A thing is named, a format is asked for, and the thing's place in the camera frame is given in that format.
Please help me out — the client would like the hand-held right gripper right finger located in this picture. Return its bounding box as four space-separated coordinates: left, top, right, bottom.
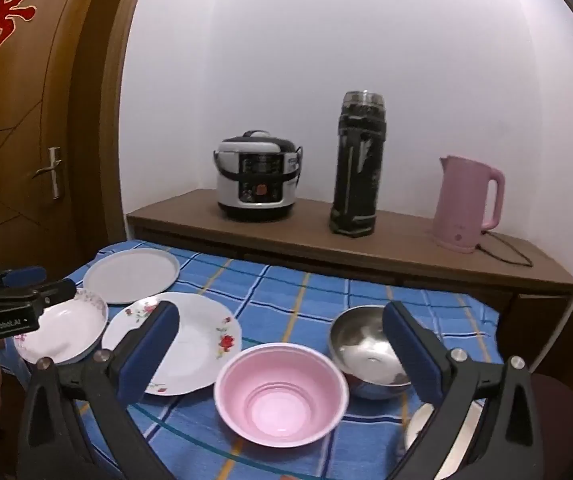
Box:
383 301 545 480

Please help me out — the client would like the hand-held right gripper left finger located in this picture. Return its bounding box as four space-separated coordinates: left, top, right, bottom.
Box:
16 301 181 480

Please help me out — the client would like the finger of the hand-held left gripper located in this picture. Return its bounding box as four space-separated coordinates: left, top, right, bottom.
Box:
29 278 77 311
0 266 48 288

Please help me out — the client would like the small white floral plate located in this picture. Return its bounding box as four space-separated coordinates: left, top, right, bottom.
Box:
14 288 108 366

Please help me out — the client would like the large white red-flower plate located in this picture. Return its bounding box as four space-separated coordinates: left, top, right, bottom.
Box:
101 291 243 397

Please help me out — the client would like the stainless steel bowl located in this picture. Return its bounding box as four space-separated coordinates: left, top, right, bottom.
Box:
327 305 415 401

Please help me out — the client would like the grey plate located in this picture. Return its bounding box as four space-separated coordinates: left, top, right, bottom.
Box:
83 248 181 306

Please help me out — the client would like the white bowl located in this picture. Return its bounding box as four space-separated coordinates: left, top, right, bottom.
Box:
404 400 485 480

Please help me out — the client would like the pink bowl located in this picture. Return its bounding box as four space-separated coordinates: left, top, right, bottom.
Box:
214 342 351 447

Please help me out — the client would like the blue plaid cloth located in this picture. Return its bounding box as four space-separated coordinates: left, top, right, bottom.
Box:
0 240 505 480

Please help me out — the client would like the wooden cabinet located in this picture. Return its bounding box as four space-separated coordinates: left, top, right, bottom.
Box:
126 188 573 376

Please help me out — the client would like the pink electric kettle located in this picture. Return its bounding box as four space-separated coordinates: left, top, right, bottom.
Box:
433 155 506 253

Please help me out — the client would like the dark red stool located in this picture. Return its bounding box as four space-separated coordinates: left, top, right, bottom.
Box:
497 372 573 480

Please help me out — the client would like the wooden door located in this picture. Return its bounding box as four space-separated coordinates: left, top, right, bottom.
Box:
0 0 112 261

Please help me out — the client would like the black thermos flask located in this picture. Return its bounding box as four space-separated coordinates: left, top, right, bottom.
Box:
329 91 387 236

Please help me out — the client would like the white and black rice cooker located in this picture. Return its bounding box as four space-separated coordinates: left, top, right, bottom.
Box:
213 130 303 222

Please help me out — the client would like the metal door handle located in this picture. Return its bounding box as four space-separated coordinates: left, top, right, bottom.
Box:
31 146 63 201

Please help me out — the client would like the black kettle cable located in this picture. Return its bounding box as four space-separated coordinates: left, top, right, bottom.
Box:
475 230 534 267

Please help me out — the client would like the wooden door frame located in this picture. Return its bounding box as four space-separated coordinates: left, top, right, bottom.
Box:
69 0 154 256

